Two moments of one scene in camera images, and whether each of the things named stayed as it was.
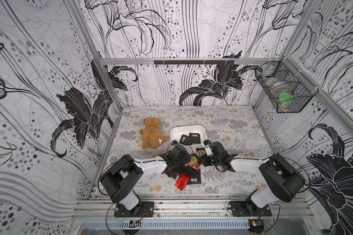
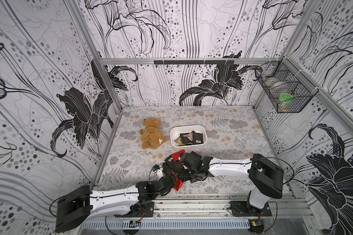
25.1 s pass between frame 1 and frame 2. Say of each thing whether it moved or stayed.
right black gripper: moved
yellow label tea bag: moved
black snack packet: stayed
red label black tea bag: moved
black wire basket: stayed
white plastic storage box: stayed
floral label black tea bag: moved
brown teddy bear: stayed
